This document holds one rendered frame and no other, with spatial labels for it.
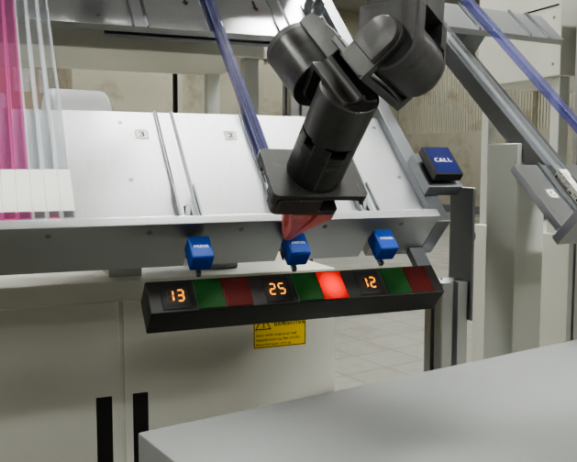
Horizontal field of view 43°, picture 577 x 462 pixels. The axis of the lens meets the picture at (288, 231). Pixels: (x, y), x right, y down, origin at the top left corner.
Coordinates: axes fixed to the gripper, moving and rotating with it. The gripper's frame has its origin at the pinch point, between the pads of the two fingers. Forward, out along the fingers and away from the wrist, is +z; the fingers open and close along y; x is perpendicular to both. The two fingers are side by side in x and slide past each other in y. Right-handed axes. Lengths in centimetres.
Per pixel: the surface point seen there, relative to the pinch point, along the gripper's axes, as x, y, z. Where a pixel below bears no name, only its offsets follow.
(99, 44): -67, 11, 26
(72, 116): -20.0, 21.0, 2.6
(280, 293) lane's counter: 6.3, 1.7, 2.8
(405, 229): -1.5, -16.2, 1.8
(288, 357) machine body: -6.9, -14.3, 40.0
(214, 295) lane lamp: 6.0, 8.9, 3.0
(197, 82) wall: -790, -260, 606
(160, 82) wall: -697, -179, 535
